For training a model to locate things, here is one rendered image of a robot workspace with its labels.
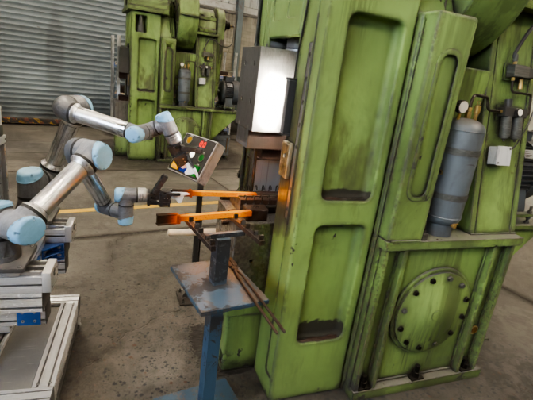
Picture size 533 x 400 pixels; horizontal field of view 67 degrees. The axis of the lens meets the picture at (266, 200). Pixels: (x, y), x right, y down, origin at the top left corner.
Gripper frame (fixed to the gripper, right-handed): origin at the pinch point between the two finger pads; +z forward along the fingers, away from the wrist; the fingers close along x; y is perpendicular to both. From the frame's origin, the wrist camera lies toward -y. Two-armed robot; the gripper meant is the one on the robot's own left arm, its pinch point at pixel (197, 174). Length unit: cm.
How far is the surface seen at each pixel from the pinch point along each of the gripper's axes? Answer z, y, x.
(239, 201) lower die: 22.7, -13.6, 5.1
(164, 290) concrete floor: 94, 56, -72
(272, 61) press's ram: -38, -55, 13
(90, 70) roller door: -57, 67, -794
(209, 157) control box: 7.1, -13.9, -40.2
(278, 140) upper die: 0.1, -45.4, 7.9
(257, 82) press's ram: -32, -44, 13
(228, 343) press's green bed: 90, 27, 21
